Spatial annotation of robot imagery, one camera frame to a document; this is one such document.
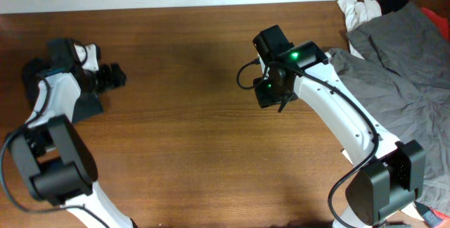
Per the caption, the dark green Nike t-shirt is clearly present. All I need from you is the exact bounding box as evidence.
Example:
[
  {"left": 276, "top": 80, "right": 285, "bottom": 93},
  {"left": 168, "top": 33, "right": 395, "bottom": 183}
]
[{"left": 21, "top": 58, "right": 103, "bottom": 123}]

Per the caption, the grey t-shirt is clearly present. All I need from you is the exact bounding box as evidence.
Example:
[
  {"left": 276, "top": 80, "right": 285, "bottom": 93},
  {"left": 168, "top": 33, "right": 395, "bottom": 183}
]
[{"left": 329, "top": 2, "right": 449, "bottom": 214}]

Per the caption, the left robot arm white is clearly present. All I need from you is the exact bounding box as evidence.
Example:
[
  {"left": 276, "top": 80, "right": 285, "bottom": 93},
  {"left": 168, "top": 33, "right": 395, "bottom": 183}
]
[{"left": 1, "top": 60, "right": 136, "bottom": 227}]

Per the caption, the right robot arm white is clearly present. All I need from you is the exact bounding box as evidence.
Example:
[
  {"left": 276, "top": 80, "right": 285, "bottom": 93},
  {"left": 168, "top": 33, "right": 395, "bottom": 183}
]
[{"left": 254, "top": 41, "right": 425, "bottom": 227}]

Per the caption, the white garment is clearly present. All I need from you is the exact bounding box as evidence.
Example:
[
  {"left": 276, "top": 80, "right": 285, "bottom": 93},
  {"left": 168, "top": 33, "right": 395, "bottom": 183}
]
[{"left": 336, "top": 0, "right": 383, "bottom": 60}]

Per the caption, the black garment at corner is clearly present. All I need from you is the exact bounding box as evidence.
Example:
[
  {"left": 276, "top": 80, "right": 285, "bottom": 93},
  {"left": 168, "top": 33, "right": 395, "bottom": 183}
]
[{"left": 377, "top": 0, "right": 409, "bottom": 15}]

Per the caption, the red garment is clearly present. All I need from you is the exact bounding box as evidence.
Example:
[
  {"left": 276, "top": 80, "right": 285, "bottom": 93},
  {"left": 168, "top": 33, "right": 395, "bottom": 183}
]
[{"left": 421, "top": 7, "right": 449, "bottom": 41}]

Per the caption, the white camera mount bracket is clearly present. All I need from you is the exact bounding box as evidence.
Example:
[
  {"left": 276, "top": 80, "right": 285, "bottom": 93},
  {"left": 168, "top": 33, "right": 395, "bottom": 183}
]
[{"left": 74, "top": 44, "right": 101, "bottom": 72}]

